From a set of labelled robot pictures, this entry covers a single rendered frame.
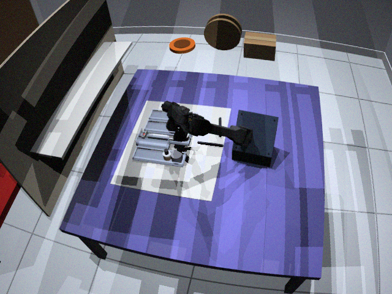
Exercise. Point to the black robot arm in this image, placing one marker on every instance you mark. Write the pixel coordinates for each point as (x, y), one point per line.
(200, 126)

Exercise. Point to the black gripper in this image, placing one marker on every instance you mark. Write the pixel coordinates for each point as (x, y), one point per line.
(181, 135)

